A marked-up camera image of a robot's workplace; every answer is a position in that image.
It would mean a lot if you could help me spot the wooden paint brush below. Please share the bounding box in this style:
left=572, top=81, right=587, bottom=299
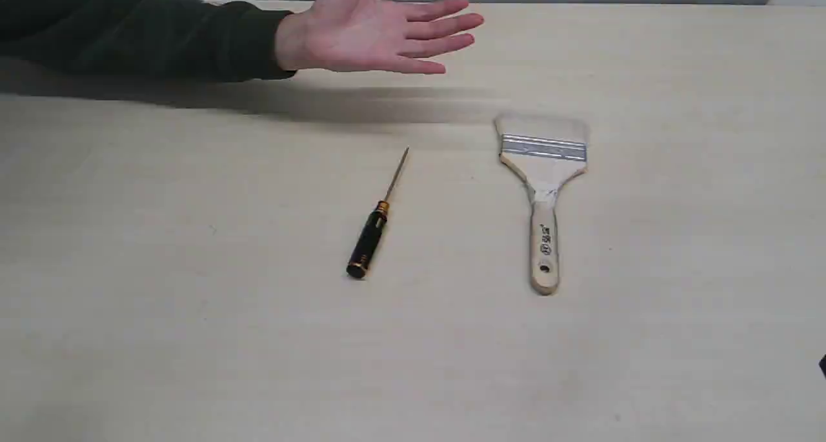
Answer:
left=494, top=113, right=590, bottom=297

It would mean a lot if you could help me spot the black gold handled screwdriver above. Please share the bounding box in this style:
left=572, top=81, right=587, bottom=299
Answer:
left=345, top=147, right=410, bottom=279

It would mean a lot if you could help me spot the dark green sleeved forearm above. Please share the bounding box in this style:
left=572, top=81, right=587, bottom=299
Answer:
left=1, top=0, right=294, bottom=81

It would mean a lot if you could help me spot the open bare human hand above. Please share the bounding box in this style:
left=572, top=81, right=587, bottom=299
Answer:
left=274, top=0, right=484, bottom=75

